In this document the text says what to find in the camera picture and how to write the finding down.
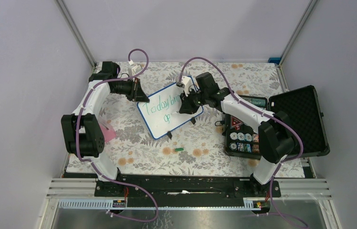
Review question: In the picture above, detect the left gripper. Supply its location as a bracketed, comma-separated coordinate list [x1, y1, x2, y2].
[112, 76, 149, 102]

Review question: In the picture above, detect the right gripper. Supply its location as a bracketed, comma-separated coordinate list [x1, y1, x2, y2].
[179, 87, 209, 115]

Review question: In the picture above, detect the pink metronome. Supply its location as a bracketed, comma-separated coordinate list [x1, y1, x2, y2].
[100, 123, 116, 143]

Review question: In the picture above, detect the blue framed whiteboard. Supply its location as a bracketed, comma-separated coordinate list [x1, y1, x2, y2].
[137, 83, 204, 140]

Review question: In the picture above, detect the black open case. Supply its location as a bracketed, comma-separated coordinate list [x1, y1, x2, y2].
[221, 85, 330, 159]

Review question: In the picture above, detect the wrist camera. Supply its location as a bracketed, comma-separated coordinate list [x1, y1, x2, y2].
[176, 76, 197, 97]
[128, 60, 142, 77]

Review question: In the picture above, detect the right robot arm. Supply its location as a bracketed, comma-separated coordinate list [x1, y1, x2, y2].
[176, 72, 304, 197]

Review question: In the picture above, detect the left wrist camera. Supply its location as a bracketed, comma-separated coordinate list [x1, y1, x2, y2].
[128, 60, 142, 77]

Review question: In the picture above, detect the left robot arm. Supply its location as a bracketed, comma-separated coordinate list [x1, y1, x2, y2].
[61, 61, 150, 196]

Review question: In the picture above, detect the purple cable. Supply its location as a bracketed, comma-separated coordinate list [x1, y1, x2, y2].
[74, 48, 160, 223]
[178, 57, 309, 228]

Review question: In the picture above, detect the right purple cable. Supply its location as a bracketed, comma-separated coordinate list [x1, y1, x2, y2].
[178, 57, 309, 228]

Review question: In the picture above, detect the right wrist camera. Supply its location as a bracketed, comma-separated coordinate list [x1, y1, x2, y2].
[176, 76, 197, 97]

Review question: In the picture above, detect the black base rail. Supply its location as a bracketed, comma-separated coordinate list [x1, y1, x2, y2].
[94, 174, 282, 207]

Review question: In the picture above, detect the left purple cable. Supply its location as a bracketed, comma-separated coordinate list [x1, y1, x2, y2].
[74, 48, 160, 223]

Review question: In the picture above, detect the white cable duct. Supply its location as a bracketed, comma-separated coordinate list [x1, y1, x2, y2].
[57, 198, 262, 211]

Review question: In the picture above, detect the blue corner clamp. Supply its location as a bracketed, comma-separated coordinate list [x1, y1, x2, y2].
[268, 57, 282, 65]

